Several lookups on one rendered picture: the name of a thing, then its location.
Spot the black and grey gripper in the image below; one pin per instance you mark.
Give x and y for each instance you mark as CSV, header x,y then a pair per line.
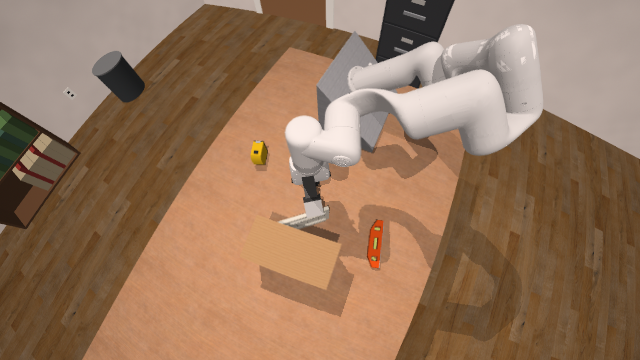
x,y
322,174

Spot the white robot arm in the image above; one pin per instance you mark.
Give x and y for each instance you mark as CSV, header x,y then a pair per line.
x,y
472,102

